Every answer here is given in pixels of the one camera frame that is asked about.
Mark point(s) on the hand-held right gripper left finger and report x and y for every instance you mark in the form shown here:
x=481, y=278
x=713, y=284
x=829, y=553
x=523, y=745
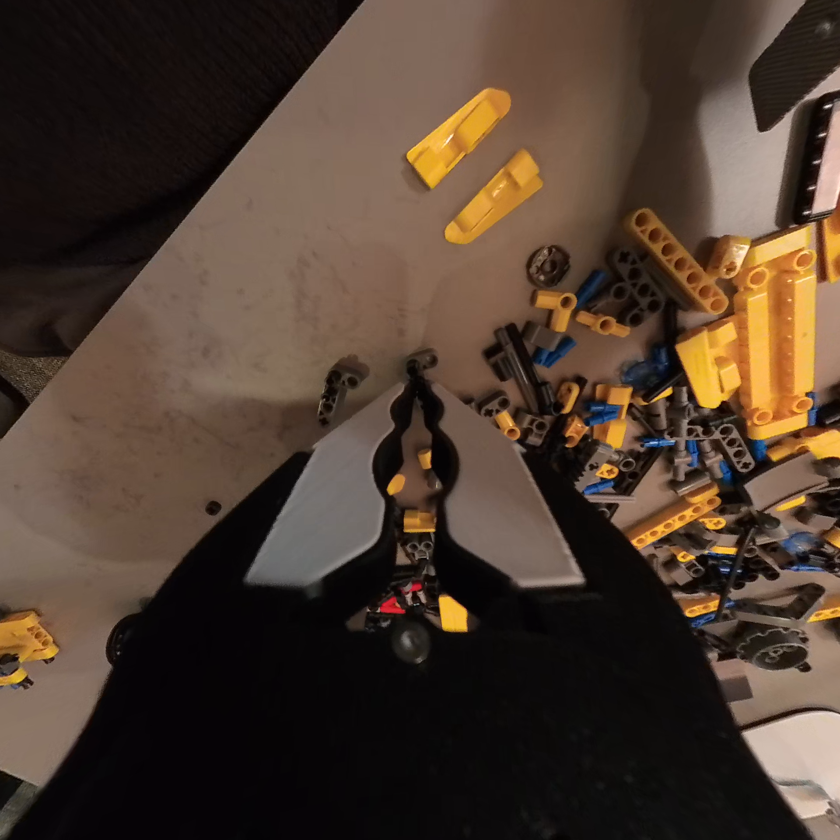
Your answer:
x=328, y=518

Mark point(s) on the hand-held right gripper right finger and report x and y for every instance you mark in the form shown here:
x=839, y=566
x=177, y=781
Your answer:
x=505, y=518

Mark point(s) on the pile of black red pins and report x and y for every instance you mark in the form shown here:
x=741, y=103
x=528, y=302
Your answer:
x=400, y=597

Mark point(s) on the dark grey bent beam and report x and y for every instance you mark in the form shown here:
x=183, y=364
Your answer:
x=338, y=390
x=423, y=362

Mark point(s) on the pile of mixed brick parts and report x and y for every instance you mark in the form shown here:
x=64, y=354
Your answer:
x=656, y=426

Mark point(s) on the long yellow beam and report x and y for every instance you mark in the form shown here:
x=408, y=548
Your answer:
x=673, y=520

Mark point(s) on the clear blue round dish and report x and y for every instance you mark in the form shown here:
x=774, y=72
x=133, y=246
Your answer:
x=646, y=371

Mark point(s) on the small black wheel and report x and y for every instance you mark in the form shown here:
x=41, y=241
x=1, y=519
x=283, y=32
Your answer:
x=118, y=640

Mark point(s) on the black pulley wheel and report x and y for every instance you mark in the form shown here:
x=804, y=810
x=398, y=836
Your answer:
x=548, y=264

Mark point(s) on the small dark grey panel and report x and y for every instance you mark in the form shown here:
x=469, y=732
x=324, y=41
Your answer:
x=735, y=686

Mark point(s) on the dark grey angled beam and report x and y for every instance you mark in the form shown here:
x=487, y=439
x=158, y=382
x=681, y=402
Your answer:
x=781, y=607

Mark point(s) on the dark grey toothed wheel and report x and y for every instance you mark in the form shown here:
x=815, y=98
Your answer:
x=774, y=646

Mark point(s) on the yellow beam with holes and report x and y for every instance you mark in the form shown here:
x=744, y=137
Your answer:
x=679, y=269

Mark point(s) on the yellow curved panel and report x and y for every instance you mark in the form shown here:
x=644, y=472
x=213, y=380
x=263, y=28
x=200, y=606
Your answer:
x=459, y=138
x=492, y=200

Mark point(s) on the large yellow brick panel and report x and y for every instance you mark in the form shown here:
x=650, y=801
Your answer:
x=768, y=334

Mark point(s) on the small yellow wheeled assembly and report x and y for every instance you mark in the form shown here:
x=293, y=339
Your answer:
x=23, y=646

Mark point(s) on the person's grey trousers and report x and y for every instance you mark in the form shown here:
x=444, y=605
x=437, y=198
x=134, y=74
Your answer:
x=39, y=308

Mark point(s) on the black textured flat panel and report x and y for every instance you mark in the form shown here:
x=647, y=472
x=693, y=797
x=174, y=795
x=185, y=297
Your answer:
x=797, y=59

